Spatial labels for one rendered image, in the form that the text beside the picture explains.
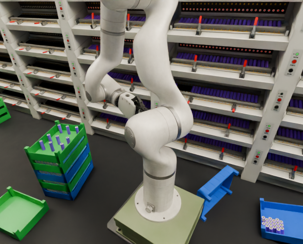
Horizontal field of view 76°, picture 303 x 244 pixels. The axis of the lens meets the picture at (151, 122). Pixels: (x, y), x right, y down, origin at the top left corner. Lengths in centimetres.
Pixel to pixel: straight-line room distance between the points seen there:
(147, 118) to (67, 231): 92
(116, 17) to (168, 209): 72
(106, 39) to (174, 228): 72
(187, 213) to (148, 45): 63
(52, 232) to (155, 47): 112
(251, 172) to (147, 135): 109
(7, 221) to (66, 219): 33
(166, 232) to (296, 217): 86
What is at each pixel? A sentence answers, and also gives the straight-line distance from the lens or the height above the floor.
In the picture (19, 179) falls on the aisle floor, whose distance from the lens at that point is 171.
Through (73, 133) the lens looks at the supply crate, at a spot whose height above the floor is 32.
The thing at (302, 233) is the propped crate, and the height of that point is 6.
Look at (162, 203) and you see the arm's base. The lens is 78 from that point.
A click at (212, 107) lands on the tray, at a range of 126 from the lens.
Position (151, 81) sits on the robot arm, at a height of 89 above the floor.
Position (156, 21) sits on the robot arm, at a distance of 58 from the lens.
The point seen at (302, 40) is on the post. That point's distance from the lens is 116.
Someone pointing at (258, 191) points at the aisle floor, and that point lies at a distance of 154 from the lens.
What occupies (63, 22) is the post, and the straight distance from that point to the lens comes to 163.
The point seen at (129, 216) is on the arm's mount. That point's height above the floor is 38.
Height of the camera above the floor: 108
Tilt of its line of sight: 32 degrees down
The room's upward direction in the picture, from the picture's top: straight up
